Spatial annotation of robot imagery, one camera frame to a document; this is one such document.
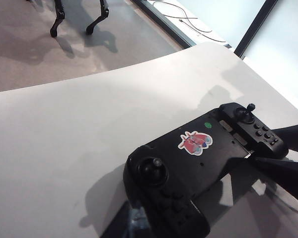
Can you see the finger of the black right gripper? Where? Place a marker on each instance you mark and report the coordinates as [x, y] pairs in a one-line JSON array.
[[293, 181], [296, 137]]

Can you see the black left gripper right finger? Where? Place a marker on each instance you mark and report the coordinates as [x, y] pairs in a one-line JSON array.
[[140, 225]]

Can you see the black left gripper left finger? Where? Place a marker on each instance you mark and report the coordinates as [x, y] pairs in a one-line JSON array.
[[120, 225]]

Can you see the black remote control with joysticks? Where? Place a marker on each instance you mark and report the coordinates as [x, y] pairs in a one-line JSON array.
[[201, 161]]

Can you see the black quadruped robot dog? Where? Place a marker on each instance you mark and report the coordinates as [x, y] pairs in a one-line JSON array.
[[60, 11]]

